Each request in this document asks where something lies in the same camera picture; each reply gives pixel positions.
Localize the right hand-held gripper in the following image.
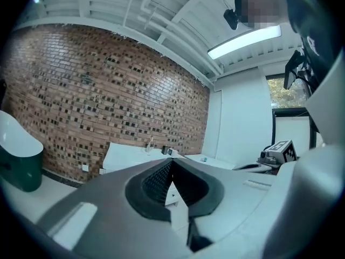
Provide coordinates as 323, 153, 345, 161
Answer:
232, 139, 298, 173

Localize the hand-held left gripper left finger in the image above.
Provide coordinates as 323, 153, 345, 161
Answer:
36, 157, 195, 259

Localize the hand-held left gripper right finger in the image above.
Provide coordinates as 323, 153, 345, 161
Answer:
172, 158, 281, 254

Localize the white sink vanity unit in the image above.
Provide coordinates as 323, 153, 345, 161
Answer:
103, 141, 190, 208

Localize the white vanity drawer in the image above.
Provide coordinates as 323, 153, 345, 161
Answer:
164, 182, 179, 207

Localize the chrome sink faucet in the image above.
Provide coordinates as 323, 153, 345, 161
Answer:
146, 135, 155, 156

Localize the black framed window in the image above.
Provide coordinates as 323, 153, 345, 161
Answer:
266, 74, 319, 156

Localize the dark green bathtub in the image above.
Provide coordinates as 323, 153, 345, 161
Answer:
0, 110, 44, 193

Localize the long ceiling light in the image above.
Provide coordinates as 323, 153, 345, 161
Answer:
207, 25, 282, 60

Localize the person's head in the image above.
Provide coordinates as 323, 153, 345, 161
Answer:
234, 0, 291, 30

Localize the person in black clothing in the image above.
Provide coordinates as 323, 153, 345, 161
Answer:
279, 0, 345, 134

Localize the black head-mounted camera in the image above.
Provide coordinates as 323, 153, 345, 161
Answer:
223, 8, 239, 31

